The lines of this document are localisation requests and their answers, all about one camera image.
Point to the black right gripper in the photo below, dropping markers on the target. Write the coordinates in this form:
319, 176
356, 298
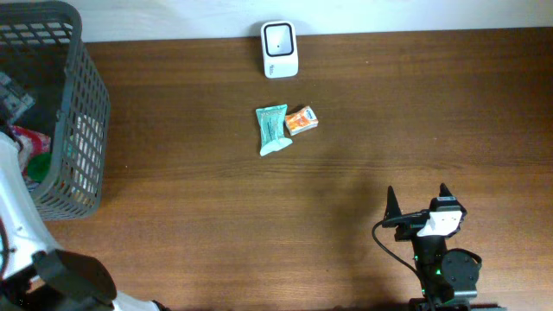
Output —
406, 231

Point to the orange tissue pack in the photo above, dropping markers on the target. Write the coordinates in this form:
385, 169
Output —
304, 119

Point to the teal wet wipes pack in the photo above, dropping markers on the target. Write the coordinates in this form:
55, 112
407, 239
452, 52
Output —
271, 123

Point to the purple red snack bag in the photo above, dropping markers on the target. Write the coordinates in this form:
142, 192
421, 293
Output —
30, 144

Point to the green lid glass jar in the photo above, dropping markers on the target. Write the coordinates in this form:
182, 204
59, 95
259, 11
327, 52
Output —
38, 167

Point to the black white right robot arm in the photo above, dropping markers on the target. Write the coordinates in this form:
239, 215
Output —
448, 277

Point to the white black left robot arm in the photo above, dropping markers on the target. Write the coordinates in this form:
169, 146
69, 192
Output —
36, 272

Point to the white barcode scanner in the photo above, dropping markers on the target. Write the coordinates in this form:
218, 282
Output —
280, 52

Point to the grey plastic mesh basket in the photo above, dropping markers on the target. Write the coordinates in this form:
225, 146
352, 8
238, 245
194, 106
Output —
42, 51

